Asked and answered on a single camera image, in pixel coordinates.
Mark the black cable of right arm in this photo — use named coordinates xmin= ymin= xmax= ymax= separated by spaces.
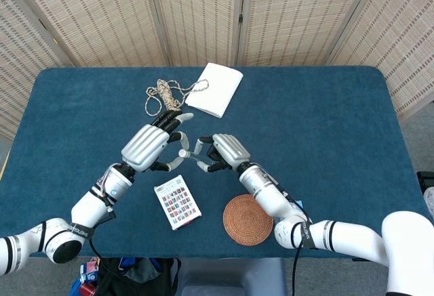
xmin=271 ymin=173 xmax=312 ymax=296

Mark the white plastic object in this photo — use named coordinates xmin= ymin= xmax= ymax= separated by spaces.
xmin=422 ymin=187 xmax=434 ymax=217

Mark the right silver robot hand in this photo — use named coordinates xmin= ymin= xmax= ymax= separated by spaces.
xmin=193 ymin=133 xmax=252 ymax=173

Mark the beige braided rope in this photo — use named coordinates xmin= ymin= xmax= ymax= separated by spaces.
xmin=144 ymin=78 xmax=210 ymax=118

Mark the white box with colourful print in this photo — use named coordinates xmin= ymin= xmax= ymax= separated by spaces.
xmin=153 ymin=174 xmax=203 ymax=232

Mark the grey chair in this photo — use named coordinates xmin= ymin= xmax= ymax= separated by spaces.
xmin=176 ymin=257 xmax=288 ymax=296

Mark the black backpack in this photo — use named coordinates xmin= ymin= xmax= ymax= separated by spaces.
xmin=96 ymin=257 xmax=182 ymax=296

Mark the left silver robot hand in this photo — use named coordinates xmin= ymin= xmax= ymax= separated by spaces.
xmin=121 ymin=111 xmax=195 ymax=173

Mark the black device box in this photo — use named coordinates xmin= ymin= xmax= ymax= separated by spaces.
xmin=416 ymin=171 xmax=434 ymax=190

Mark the round woven brown coaster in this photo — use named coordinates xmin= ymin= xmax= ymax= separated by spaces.
xmin=222 ymin=193 xmax=275 ymax=247

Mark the white folded towel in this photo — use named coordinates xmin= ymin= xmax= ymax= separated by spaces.
xmin=184 ymin=62 xmax=244 ymax=119

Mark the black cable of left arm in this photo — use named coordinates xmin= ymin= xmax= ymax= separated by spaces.
xmin=88 ymin=204 xmax=118 ymax=276

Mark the bamboo folding screen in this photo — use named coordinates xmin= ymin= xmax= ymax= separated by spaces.
xmin=0 ymin=0 xmax=434 ymax=141

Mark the blue table cloth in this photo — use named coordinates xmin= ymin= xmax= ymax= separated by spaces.
xmin=0 ymin=66 xmax=421 ymax=259

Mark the blue and red package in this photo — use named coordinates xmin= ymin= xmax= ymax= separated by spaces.
xmin=69 ymin=257 xmax=101 ymax=296

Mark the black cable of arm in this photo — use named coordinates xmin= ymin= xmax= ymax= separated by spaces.
xmin=271 ymin=173 xmax=312 ymax=296
xmin=88 ymin=204 xmax=118 ymax=276

